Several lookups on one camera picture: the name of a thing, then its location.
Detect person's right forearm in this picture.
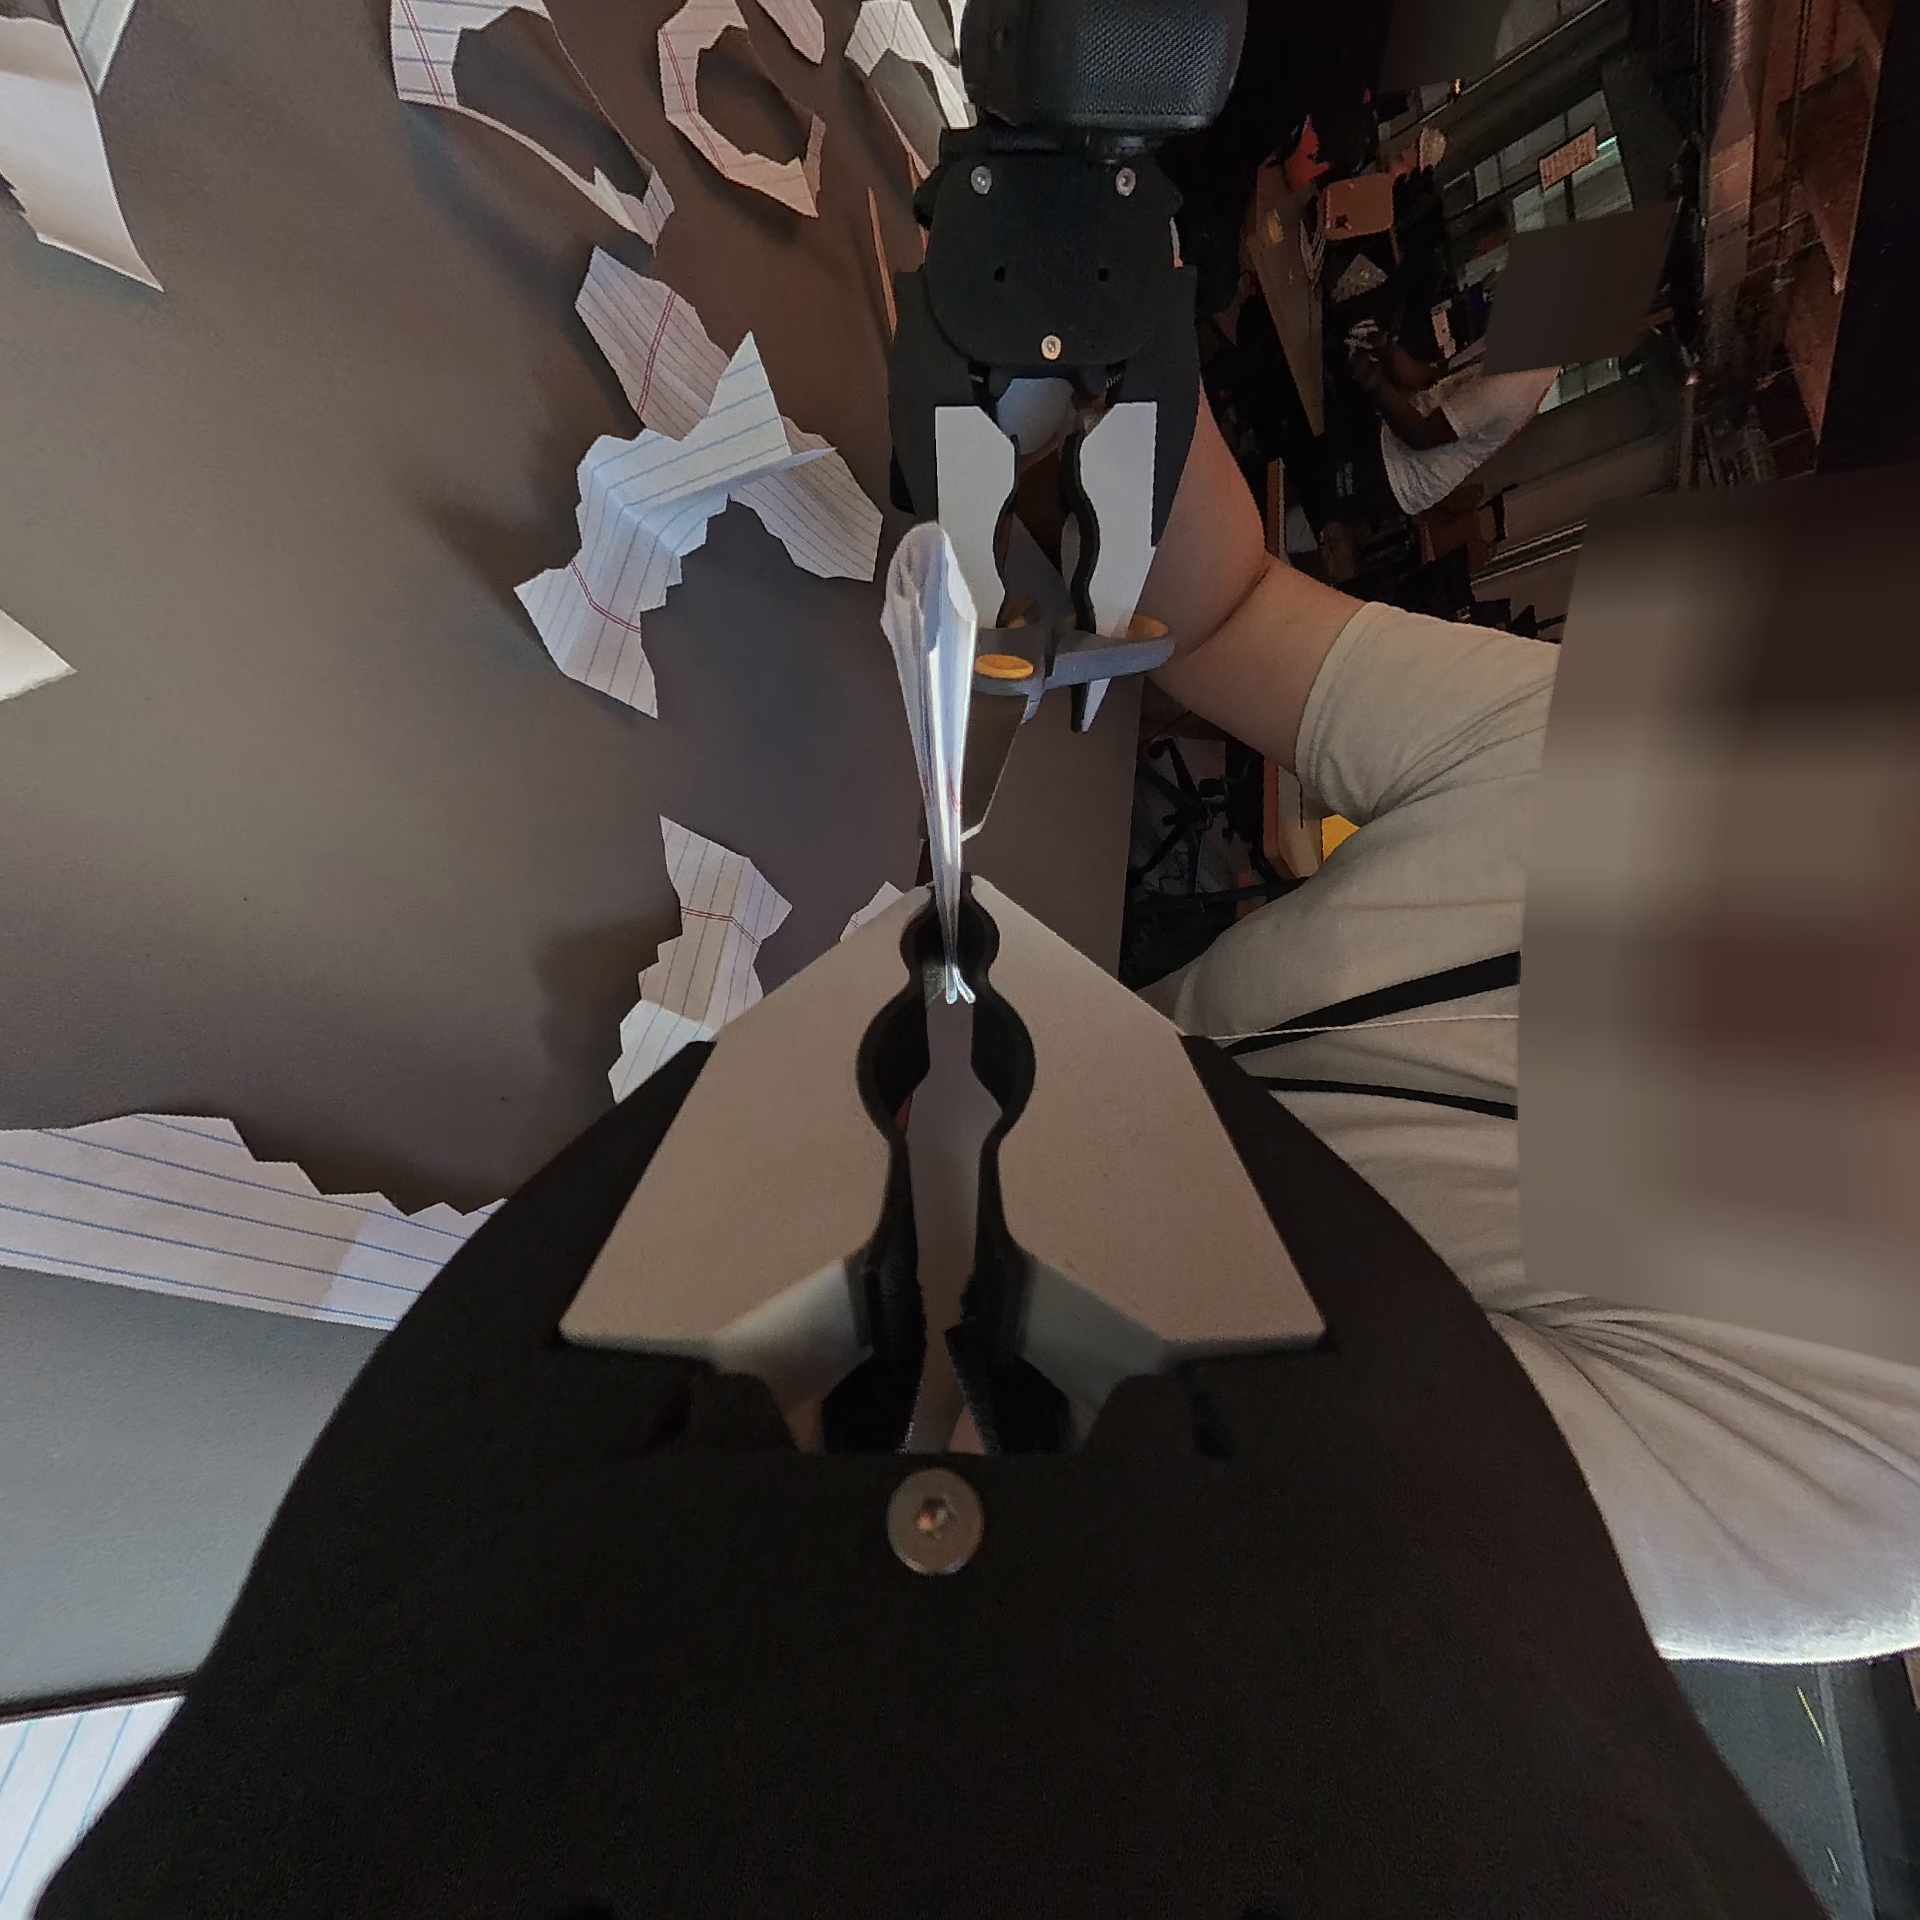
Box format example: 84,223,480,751
1147,435,1370,767

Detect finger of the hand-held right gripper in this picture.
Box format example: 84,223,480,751
933,401,1039,632
1056,394,1160,738

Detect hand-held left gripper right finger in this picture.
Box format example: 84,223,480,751
954,886,1331,1421

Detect black chest strap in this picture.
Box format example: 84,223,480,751
1230,957,1524,1121

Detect grey desk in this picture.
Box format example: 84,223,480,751
0,0,1163,1712

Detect lined paper sheet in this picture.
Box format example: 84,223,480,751
877,526,992,1007

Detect grey orange scissors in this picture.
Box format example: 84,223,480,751
954,594,1177,843

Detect scattered lined paper scraps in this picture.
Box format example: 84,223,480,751
0,0,980,1920

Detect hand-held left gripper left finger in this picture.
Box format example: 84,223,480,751
558,893,955,1416

